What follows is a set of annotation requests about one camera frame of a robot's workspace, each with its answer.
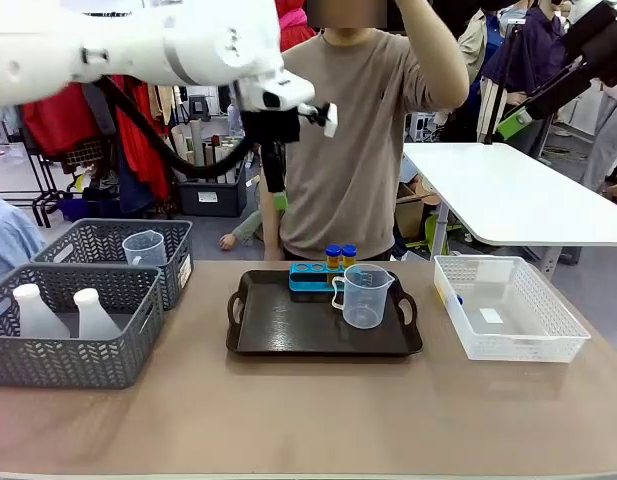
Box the black cable conduit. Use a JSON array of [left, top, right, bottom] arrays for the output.
[[90, 74, 262, 181]]

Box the black clothes rack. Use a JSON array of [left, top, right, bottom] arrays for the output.
[[20, 112, 62, 229]]

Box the person's left forearm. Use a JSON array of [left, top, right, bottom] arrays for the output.
[[395, 0, 472, 111]]

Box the person in purple shirt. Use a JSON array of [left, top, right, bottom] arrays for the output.
[[480, 0, 572, 101]]

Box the blue test tube rack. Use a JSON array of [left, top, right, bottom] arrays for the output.
[[288, 261, 350, 305]]

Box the person in light blue shirt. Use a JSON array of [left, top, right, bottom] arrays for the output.
[[0, 192, 48, 291]]

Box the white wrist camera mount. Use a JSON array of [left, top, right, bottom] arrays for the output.
[[296, 101, 339, 139]]

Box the clear plastic measuring cup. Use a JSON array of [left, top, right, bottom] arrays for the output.
[[330, 263, 393, 330], [121, 230, 168, 268]]

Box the dark grey storage crate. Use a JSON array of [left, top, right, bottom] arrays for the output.
[[177, 159, 249, 218]]

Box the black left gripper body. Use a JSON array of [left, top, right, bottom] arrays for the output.
[[239, 107, 302, 147]]

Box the white table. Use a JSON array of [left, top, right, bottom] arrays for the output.
[[401, 142, 617, 274]]

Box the person in beige sweater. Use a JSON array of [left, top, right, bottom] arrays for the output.
[[260, 0, 472, 262]]

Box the black serving tray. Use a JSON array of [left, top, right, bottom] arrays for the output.
[[226, 269, 424, 357]]

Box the cardboard box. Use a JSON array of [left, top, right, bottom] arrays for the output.
[[395, 182, 442, 240]]

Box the person's right forearm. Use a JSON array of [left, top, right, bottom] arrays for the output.
[[259, 144, 285, 262]]

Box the red hanging garment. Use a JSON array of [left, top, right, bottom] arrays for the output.
[[110, 74, 172, 201], [20, 82, 102, 159]]

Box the person in beige coat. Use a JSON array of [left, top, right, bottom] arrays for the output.
[[456, 7, 504, 89]]

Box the person in grey trousers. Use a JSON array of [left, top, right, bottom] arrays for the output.
[[581, 79, 617, 204]]

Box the grey basket with white label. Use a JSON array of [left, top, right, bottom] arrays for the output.
[[31, 218, 195, 312]]

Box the white plastic bottle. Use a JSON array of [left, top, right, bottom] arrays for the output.
[[12, 283, 72, 340], [72, 287, 123, 340]]

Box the grey perforated plastic basket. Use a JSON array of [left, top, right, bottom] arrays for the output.
[[0, 263, 165, 390]]

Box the green chair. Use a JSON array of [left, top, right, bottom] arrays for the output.
[[406, 212, 464, 249]]

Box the white perforated plastic basket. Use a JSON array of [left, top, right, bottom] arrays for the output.
[[432, 254, 593, 364]]

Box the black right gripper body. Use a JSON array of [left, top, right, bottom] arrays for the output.
[[562, 2, 617, 89]]

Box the cream cardboard roll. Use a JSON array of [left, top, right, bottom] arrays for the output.
[[170, 124, 189, 169], [187, 122, 205, 169]]

